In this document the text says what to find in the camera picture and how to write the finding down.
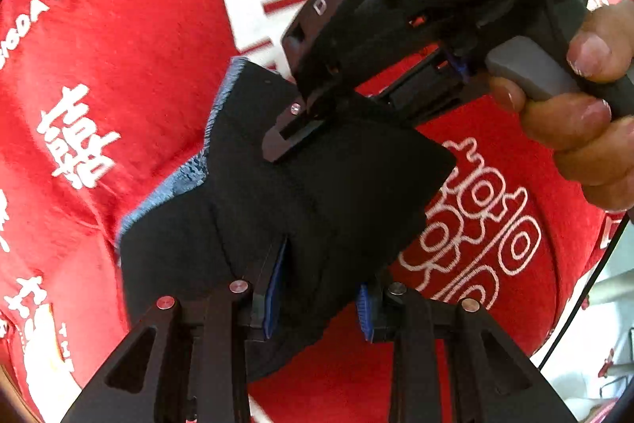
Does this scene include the black pants grey waistband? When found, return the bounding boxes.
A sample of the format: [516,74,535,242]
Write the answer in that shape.
[115,56,458,380]

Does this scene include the person's right hand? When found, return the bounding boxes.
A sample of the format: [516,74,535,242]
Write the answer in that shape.
[489,0,633,212]

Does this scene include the red blanket white characters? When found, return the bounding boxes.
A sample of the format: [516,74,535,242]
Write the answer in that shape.
[1,0,621,422]

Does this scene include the black cable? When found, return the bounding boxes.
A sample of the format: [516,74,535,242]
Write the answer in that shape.
[537,211,634,371]

